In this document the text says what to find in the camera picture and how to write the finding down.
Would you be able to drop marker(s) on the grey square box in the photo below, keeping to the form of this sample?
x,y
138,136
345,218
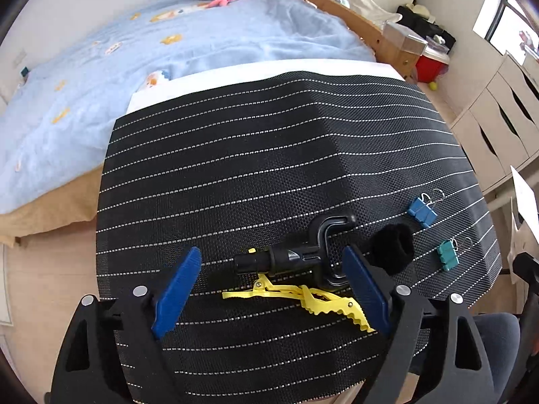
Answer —
x,y
404,38

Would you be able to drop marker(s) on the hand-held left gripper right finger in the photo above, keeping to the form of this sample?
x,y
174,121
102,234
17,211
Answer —
x,y
364,290

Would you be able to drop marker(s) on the pale yellow hat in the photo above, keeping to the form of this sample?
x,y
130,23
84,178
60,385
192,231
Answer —
x,y
419,10

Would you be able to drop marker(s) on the tan bed skirt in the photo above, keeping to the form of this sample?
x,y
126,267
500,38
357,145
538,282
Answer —
x,y
54,214

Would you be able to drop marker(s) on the black fuzzy wristband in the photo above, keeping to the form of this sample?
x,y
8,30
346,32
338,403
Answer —
x,y
391,248

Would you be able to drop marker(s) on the red cooler box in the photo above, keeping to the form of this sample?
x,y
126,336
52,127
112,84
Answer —
x,y
431,63

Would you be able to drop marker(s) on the black striped table mat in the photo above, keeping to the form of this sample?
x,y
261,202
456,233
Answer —
x,y
261,168

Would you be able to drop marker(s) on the white table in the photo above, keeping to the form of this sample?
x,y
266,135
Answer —
x,y
210,82

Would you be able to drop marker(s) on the yellow plastic clip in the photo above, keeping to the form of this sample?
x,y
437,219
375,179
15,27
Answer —
x,y
320,301

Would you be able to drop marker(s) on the white drawer cabinet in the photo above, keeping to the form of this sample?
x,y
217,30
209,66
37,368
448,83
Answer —
x,y
497,126

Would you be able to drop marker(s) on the wooden bed frame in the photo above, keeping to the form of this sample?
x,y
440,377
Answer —
x,y
358,23

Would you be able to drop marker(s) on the person's right leg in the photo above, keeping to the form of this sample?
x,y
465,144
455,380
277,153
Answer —
x,y
499,345

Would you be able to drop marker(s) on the teal binder clip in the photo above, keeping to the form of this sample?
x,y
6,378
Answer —
x,y
447,256

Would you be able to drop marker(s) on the window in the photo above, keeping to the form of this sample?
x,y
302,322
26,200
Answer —
x,y
505,12

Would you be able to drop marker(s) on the blue binder clip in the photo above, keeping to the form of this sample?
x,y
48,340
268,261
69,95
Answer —
x,y
422,211

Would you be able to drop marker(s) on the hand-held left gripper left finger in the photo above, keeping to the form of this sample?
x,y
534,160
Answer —
x,y
177,290

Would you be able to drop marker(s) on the black bag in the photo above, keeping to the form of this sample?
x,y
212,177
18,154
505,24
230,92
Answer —
x,y
425,27

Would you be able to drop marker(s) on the bed with blue blanket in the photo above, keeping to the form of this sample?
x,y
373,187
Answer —
x,y
168,50

